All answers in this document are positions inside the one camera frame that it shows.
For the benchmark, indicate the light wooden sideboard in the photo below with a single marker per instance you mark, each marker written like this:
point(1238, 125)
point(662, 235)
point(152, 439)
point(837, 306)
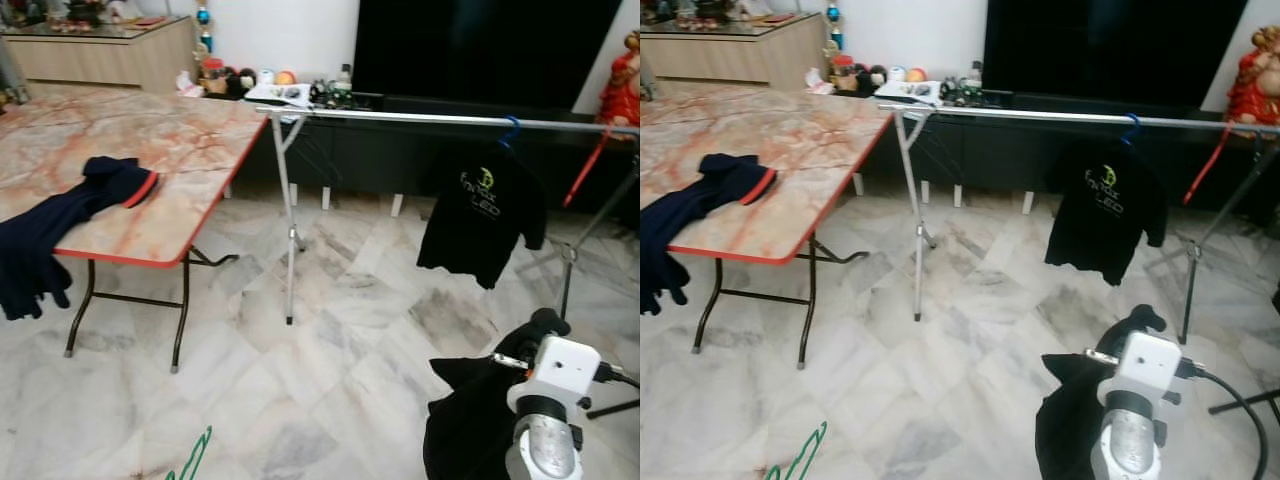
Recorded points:
point(730, 60)
point(100, 60)

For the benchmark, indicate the black television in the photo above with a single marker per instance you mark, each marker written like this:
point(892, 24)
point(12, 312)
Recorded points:
point(480, 50)
point(1110, 50)

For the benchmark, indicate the black TV console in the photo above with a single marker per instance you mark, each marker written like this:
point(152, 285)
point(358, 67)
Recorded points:
point(1010, 160)
point(400, 160)

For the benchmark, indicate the black plush toy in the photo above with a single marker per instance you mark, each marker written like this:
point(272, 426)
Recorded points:
point(240, 82)
point(870, 80)

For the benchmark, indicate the black logo T-shirt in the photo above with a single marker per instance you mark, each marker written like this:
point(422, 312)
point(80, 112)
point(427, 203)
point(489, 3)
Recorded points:
point(465, 430)
point(1105, 225)
point(480, 230)
point(1065, 430)

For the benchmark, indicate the pink white tissue box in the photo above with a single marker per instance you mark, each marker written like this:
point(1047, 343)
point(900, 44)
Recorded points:
point(818, 85)
point(188, 88)

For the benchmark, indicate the red plastic hanger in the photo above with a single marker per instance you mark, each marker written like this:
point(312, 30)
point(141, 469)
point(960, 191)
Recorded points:
point(1208, 165)
point(585, 170)

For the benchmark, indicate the clear plastic bottle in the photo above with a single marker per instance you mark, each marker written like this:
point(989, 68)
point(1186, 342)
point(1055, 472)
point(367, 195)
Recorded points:
point(344, 82)
point(974, 80)

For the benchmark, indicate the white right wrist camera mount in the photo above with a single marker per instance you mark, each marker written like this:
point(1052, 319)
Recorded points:
point(1145, 365)
point(560, 370)

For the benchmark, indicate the orange round toy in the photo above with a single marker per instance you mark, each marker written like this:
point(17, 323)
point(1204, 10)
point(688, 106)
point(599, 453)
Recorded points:
point(917, 75)
point(286, 78)

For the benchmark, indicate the red lid glass jar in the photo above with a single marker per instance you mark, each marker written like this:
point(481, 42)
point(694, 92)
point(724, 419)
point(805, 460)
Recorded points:
point(843, 77)
point(212, 80)

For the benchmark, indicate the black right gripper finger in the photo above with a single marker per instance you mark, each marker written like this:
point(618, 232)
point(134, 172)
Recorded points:
point(1144, 320)
point(550, 324)

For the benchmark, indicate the blue plastic hanger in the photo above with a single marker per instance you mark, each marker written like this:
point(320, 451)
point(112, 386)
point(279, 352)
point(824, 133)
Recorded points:
point(517, 124)
point(1138, 122)

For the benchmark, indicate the white paper stack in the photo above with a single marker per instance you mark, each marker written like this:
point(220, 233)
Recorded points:
point(905, 91)
point(275, 93)

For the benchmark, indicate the red laughing Buddha statue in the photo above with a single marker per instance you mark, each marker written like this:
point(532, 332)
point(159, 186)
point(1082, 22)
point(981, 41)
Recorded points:
point(622, 90)
point(1255, 85)

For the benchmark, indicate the green plastic hanger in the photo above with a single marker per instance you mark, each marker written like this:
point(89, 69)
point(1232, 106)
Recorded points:
point(815, 437)
point(200, 447)

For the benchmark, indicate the black folding chair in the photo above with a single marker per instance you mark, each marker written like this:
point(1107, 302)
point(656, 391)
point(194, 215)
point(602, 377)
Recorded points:
point(615, 408)
point(1240, 403)

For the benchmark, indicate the blue gold trophy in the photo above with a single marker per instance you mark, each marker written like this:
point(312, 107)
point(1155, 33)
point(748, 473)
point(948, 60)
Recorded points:
point(203, 15)
point(833, 13)

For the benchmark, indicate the dark navy shirt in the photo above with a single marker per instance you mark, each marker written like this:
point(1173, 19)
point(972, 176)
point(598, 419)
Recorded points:
point(60, 215)
point(690, 215)

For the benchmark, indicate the silver metal clothes rack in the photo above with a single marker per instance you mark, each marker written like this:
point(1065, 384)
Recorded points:
point(1020, 113)
point(400, 117)

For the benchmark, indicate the marble folding table red edge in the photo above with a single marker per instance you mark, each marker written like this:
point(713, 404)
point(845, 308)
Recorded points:
point(770, 140)
point(150, 140)

